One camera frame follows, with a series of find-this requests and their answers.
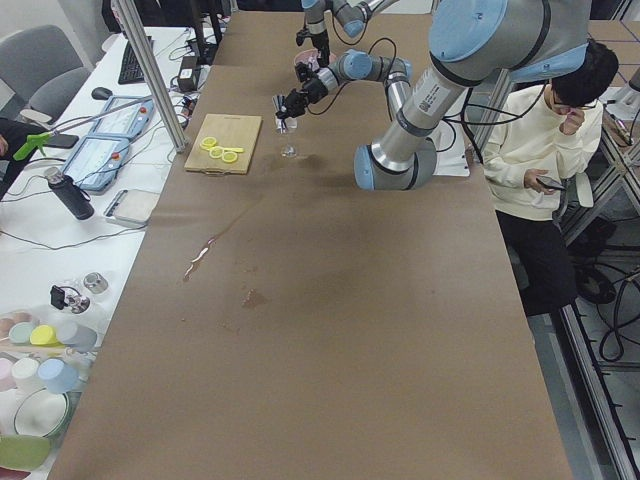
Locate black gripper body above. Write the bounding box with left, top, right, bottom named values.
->
left=300, top=76, right=331, bottom=103
left=310, top=30, right=329, bottom=50

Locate steel jigger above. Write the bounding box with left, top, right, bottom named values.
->
left=272, top=94, right=289, bottom=129

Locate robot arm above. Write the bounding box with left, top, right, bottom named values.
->
left=296, top=0, right=396, bottom=68
left=277, top=0, right=591, bottom=190

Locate clear wine glass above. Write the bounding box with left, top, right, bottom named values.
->
left=276, top=118, right=298, bottom=158

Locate pink bowl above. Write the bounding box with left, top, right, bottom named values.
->
left=293, top=48, right=319, bottom=70

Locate wooden cutting board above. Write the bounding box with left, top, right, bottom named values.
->
left=184, top=114, right=262, bottom=174

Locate lemon slice middle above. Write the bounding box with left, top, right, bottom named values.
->
left=209, top=146, right=225, bottom=159

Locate lemon slice far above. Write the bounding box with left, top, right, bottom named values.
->
left=199, top=137, right=218, bottom=151

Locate black keyboard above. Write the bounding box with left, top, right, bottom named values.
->
left=117, top=41, right=145, bottom=85

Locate blue teach pendant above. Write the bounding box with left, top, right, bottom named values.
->
left=62, top=135, right=130, bottom=193
left=89, top=95, right=155, bottom=140

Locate computer mouse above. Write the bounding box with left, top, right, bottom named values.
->
left=91, top=87, right=113, bottom=101

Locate brown table mat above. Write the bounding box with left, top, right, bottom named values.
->
left=50, top=12, right=572, bottom=479

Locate seated person in white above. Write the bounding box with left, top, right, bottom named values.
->
left=483, top=40, right=619, bottom=316

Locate black thermos bottle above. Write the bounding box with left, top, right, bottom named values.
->
left=44, top=167, right=94, bottom=220

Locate grey office chair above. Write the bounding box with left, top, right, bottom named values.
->
left=1, top=25, right=91, bottom=121

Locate grey mug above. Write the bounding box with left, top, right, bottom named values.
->
left=56, top=320, right=98, bottom=353

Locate yellow mug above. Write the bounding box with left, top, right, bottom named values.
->
left=29, top=324, right=64, bottom=348

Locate green mug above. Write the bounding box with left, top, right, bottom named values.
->
left=9, top=322, right=35, bottom=346

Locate light blue mug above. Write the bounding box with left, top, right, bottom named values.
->
left=37, top=358, right=80, bottom=394

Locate white mug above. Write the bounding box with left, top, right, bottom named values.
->
left=11, top=358, right=44, bottom=393

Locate pale green plate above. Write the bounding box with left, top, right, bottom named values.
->
left=14, top=389, right=71, bottom=438

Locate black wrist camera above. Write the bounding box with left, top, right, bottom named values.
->
left=295, top=62, right=316, bottom=83

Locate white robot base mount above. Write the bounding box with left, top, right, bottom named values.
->
left=430, top=122, right=469, bottom=177

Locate aluminium frame post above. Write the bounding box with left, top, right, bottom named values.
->
left=110, top=0, right=187, bottom=153

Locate black cable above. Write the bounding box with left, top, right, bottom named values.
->
left=0, top=219, right=151, bottom=251

